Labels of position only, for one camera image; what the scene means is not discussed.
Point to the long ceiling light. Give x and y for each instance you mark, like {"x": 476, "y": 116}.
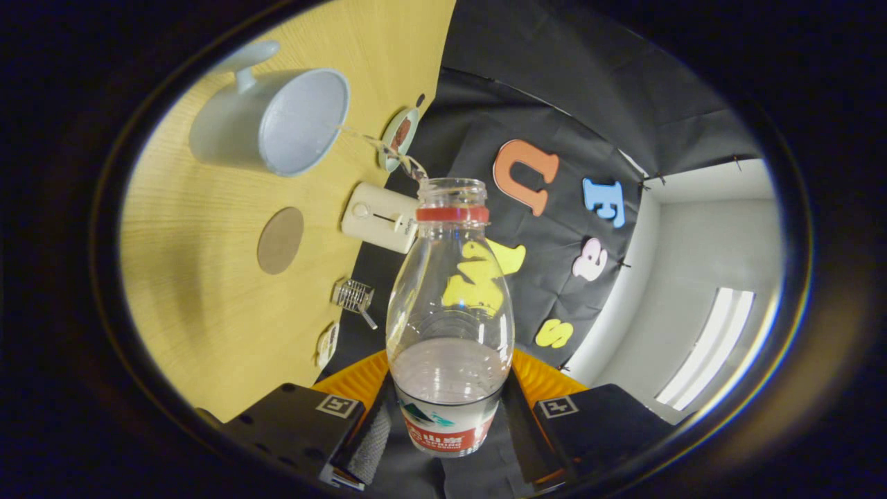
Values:
{"x": 714, "y": 339}

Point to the cream toaster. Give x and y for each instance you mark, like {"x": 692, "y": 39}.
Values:
{"x": 378, "y": 218}

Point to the pale grey cup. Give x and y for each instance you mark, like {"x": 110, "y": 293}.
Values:
{"x": 229, "y": 132}

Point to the clear plastic juice bottle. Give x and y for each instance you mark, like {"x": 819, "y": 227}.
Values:
{"x": 450, "y": 388}

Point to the brown bread piece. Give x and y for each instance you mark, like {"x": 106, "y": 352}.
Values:
{"x": 398, "y": 141}
{"x": 404, "y": 126}

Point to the round brown coaster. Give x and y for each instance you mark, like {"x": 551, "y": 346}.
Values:
{"x": 280, "y": 240}

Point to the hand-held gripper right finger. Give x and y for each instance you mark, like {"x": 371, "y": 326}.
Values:
{"x": 603, "y": 430}

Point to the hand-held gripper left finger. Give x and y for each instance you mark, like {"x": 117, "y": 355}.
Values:
{"x": 371, "y": 443}

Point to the wooden table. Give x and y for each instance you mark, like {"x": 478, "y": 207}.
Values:
{"x": 208, "y": 312}

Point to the small pale green plate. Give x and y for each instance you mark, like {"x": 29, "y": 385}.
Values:
{"x": 388, "y": 156}

